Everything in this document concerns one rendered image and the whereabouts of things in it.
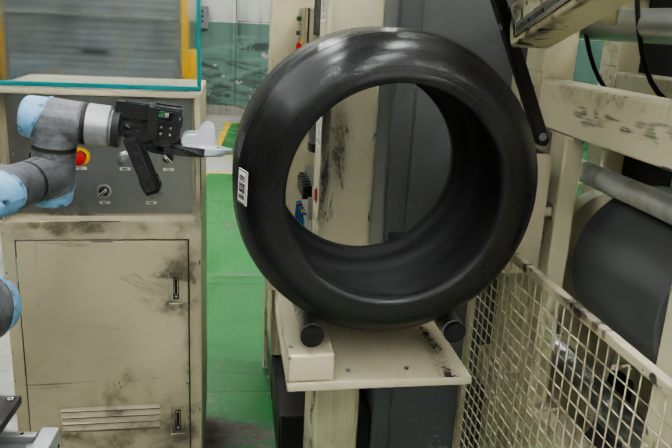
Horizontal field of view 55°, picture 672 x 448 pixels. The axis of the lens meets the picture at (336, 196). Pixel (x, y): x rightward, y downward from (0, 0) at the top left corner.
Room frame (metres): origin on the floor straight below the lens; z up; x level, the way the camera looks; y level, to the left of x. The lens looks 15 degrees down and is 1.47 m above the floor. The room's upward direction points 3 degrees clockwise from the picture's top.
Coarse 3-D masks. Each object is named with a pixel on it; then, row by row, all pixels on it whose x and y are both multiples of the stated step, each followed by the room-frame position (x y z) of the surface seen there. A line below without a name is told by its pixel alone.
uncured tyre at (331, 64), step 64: (320, 64) 1.12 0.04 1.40; (384, 64) 1.11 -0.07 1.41; (448, 64) 1.13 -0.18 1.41; (256, 128) 1.11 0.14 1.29; (448, 128) 1.44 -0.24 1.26; (512, 128) 1.15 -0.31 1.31; (256, 192) 1.08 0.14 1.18; (448, 192) 1.42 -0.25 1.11; (512, 192) 1.15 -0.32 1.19; (256, 256) 1.11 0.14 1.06; (320, 256) 1.37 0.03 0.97; (384, 256) 1.40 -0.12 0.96; (448, 256) 1.36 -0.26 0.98; (512, 256) 1.20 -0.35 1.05; (384, 320) 1.12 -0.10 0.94
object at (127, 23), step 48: (0, 0) 1.74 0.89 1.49; (48, 0) 1.76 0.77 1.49; (96, 0) 1.78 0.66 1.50; (144, 0) 1.80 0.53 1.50; (192, 0) 1.82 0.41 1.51; (0, 48) 1.74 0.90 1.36; (48, 48) 1.76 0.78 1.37; (96, 48) 1.78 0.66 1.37; (144, 48) 1.80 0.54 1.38; (192, 48) 1.82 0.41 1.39
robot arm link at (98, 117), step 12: (96, 108) 1.13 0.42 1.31; (108, 108) 1.14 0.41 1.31; (84, 120) 1.11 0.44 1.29; (96, 120) 1.11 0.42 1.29; (108, 120) 1.12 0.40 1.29; (84, 132) 1.11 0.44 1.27; (96, 132) 1.11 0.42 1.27; (108, 132) 1.12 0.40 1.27; (96, 144) 1.13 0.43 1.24; (108, 144) 1.14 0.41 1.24
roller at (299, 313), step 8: (296, 312) 1.20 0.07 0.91; (304, 312) 1.17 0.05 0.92; (296, 320) 1.19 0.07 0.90; (304, 320) 1.14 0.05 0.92; (312, 320) 1.14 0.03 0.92; (304, 328) 1.11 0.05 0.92; (312, 328) 1.11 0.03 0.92; (320, 328) 1.12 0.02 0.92; (304, 336) 1.11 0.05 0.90; (312, 336) 1.11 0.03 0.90; (320, 336) 1.11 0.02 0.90; (304, 344) 1.11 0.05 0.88; (312, 344) 1.11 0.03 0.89
